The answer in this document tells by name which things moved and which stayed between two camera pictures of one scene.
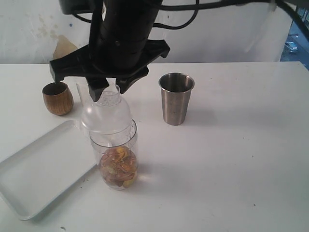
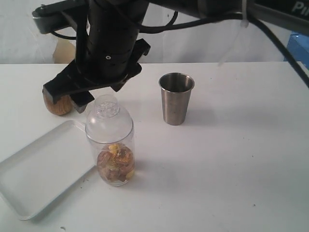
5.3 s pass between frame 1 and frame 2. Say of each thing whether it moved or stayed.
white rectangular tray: stayed
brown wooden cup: stayed
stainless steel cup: stayed
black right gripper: moved
